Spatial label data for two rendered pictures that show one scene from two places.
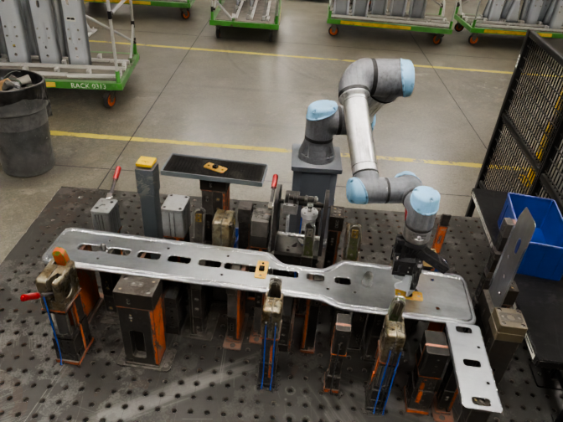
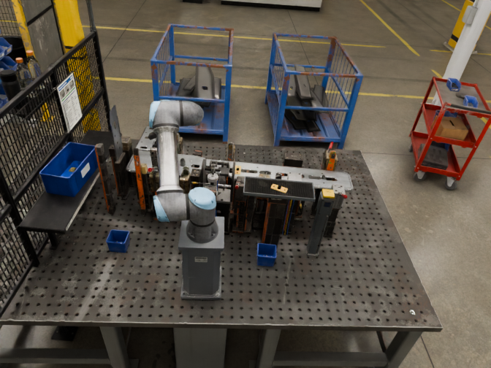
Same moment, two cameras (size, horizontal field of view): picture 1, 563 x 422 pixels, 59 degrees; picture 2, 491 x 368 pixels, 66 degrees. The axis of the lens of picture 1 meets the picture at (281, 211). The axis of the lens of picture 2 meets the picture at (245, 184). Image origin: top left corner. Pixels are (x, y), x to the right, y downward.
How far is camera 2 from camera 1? 3.10 m
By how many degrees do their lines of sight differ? 107
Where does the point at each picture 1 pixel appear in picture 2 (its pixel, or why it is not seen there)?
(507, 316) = (125, 139)
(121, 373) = not seen: hidden behind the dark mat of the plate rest
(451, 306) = (143, 155)
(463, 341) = (146, 144)
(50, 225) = (403, 274)
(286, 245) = (224, 192)
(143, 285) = (290, 155)
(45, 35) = not seen: outside the picture
